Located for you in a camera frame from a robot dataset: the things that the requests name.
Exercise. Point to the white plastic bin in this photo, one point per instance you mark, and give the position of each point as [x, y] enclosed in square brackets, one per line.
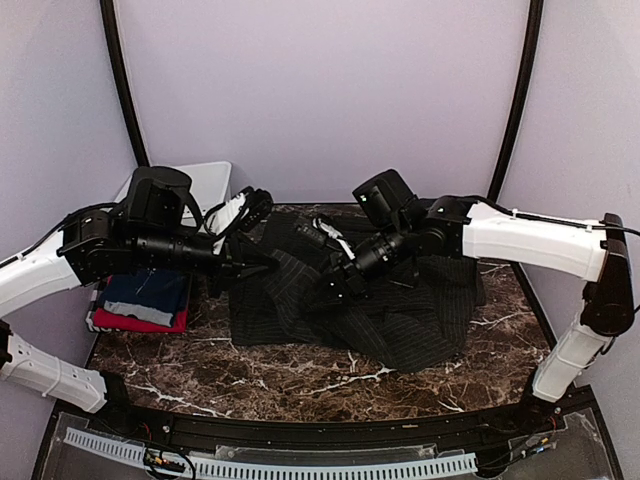
[207, 183]

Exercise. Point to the black curved front rail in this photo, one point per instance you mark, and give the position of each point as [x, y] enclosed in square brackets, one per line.
[484, 431]

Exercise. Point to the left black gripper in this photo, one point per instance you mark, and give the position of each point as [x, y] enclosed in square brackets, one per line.
[228, 270]

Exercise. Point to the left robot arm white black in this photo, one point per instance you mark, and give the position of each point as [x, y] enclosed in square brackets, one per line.
[158, 225]

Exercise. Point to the navy blue t-shirt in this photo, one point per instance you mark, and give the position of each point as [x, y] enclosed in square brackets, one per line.
[153, 295]

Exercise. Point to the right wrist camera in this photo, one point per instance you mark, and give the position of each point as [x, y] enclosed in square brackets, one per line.
[322, 234]

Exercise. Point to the folded red t-shirt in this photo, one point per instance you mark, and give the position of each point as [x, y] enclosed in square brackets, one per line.
[102, 319]

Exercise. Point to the left black frame post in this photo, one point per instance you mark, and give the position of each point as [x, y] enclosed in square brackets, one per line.
[121, 82]

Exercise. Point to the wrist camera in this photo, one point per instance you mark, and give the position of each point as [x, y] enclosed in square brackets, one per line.
[322, 234]
[241, 213]

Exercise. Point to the black clothes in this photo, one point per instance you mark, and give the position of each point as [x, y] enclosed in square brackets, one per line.
[415, 318]

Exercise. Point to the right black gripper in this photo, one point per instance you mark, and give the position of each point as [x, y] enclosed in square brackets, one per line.
[347, 281]

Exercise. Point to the white slotted cable duct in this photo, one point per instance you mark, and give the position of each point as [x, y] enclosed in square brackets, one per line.
[138, 456]

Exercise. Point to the right black frame post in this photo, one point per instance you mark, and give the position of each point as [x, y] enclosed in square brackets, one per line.
[523, 78]

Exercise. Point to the black frame post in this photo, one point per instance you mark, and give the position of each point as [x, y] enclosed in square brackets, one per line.
[121, 82]
[523, 78]

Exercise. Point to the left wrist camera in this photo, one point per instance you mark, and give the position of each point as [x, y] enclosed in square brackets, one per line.
[241, 213]

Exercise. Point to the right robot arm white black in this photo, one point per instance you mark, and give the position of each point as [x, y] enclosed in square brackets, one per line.
[477, 228]

